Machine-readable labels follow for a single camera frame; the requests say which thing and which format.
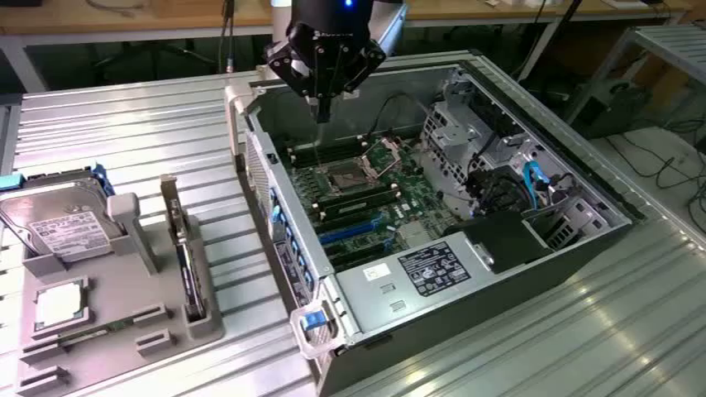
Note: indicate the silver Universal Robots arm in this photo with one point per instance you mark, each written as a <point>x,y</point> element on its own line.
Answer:
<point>390,25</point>

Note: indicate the black expansion slots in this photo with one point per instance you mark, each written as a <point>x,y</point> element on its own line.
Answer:
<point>356,252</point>

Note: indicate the silver CPU chip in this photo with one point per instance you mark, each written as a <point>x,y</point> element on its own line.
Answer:
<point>61,302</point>

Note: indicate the metal slatted side table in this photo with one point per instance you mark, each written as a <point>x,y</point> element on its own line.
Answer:
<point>673,45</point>

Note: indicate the green motherboard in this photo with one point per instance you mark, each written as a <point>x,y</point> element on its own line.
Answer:
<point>409,198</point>

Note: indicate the blue case latch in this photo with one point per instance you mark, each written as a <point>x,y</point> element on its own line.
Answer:
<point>313,320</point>

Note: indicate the silver disk bay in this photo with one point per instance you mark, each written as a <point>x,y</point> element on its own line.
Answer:
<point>574,223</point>

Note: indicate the hard disk with blue bracket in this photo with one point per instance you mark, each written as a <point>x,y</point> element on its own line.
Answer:
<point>102,182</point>

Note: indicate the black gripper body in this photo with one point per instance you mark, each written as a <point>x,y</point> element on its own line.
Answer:
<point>332,20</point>

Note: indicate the graphics card with metal bracket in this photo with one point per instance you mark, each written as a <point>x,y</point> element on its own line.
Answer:
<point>187,269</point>

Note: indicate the silver perforated drive cage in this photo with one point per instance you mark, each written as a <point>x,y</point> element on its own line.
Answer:
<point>448,140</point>

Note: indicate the thin locking lever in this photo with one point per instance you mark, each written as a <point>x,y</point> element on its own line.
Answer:
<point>318,153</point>

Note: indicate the black open PC case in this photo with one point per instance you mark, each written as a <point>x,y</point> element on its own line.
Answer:
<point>497,322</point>

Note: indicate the black box on floor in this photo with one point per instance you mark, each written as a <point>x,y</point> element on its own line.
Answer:
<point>612,111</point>

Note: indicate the black installed RAM stick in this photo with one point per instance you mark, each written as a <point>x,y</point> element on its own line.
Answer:
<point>358,204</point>

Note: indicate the wooden desk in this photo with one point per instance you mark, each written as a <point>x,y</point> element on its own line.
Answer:
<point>166,18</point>

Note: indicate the black RAM slots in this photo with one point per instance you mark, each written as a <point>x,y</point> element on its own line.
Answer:
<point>342,151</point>

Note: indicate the grey parts rack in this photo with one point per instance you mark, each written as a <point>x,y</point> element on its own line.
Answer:
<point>122,297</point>

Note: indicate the silver power supply unit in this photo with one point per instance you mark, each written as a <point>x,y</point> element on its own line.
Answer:
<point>376,297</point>

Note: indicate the silver hard disk with label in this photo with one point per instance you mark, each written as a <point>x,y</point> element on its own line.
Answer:
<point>66,231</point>

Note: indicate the green RAM stick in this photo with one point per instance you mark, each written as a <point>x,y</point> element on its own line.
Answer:
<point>99,331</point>

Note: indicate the silver chipset heatsink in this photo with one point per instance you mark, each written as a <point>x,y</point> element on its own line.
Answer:
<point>417,232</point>

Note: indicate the blue expansion slot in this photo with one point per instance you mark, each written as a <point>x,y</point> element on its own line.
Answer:
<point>353,231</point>

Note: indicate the CPU socket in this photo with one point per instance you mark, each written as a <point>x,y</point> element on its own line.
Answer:
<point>348,180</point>

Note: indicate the black chair base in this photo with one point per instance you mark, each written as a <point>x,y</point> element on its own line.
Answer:
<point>161,51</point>

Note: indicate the blue card retainer clips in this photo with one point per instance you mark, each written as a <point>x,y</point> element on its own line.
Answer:
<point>275,215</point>

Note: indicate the metal socket cover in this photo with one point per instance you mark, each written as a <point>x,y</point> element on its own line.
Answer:
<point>386,151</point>

